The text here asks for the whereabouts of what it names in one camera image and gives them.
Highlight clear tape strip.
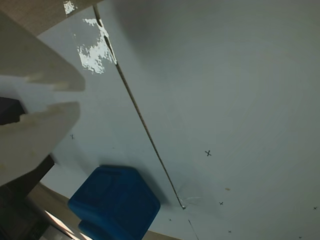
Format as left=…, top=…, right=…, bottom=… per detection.
left=173, top=183, right=227, bottom=220
left=75, top=17, right=118, bottom=75
left=62, top=0, right=79, bottom=16

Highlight blue rubber cube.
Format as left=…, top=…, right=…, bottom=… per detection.
left=66, top=164, right=161, bottom=240

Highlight white paper sheet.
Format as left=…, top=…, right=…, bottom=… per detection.
left=93, top=0, right=320, bottom=240
left=0, top=9, right=198, bottom=240

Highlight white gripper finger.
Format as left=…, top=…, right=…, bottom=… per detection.
left=0, top=100, right=81, bottom=187
left=0, top=11, right=86, bottom=92

